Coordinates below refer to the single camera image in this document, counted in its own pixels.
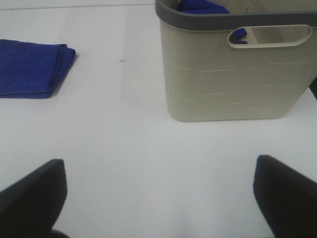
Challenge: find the folded blue towel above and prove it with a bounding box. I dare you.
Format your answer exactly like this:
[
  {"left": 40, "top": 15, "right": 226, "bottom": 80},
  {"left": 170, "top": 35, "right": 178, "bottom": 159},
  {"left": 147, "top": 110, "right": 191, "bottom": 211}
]
[{"left": 0, "top": 39, "right": 76, "bottom": 99}]

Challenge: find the beige plastic basket grey rim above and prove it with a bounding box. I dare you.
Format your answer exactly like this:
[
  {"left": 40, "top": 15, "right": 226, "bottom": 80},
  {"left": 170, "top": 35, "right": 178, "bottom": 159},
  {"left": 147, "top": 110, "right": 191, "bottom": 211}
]
[{"left": 155, "top": 0, "right": 317, "bottom": 121}]

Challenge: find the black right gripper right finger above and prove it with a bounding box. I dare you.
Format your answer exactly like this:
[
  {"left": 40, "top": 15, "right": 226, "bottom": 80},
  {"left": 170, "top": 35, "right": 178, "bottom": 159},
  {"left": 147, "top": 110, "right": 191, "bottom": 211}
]
[{"left": 253, "top": 155, "right": 317, "bottom": 238}]

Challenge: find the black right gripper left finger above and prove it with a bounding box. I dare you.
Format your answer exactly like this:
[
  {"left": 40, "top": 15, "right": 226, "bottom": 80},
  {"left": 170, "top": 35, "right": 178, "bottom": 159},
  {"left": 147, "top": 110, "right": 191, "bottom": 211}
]
[{"left": 0, "top": 159, "right": 67, "bottom": 238}]

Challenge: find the blue towel in beige basket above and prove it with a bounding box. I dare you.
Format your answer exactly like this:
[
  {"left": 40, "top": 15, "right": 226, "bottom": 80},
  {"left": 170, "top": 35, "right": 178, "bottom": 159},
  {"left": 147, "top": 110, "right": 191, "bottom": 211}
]
[{"left": 176, "top": 0, "right": 248, "bottom": 44}]

